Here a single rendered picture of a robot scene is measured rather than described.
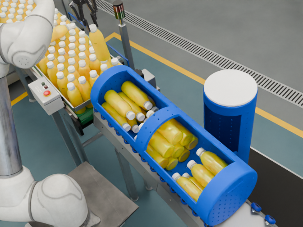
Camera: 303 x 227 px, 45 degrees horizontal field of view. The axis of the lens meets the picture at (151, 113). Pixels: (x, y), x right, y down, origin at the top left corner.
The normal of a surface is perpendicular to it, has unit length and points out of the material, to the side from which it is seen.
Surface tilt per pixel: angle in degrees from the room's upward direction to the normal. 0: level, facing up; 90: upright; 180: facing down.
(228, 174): 0
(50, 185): 10
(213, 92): 0
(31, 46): 46
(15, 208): 53
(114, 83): 90
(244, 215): 0
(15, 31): 15
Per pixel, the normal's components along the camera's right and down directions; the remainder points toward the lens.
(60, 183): 0.04, -0.69
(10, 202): 0.03, 0.28
